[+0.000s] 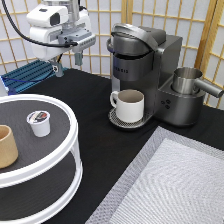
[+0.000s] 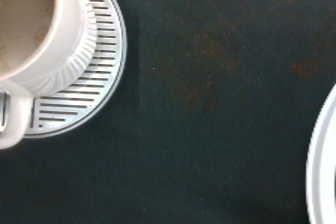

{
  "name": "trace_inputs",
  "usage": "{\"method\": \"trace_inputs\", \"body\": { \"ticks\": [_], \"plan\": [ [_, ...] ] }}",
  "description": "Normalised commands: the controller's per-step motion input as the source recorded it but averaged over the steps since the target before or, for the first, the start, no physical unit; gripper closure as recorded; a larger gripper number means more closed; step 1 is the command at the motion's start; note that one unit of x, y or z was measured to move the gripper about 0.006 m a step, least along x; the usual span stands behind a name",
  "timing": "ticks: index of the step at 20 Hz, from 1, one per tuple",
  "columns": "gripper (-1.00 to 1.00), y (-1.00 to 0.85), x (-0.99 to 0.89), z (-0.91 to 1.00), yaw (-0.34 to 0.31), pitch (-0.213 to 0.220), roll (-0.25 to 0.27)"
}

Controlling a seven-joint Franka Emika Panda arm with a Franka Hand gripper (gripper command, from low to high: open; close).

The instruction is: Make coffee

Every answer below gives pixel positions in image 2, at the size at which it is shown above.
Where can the grey pod coffee machine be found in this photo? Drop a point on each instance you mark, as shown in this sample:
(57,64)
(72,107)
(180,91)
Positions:
(65,109)

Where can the white ceramic coffee mug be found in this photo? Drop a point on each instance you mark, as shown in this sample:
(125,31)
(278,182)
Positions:
(48,34)

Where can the white two-tier round shelf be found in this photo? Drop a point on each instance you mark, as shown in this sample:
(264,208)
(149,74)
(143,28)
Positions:
(321,165)

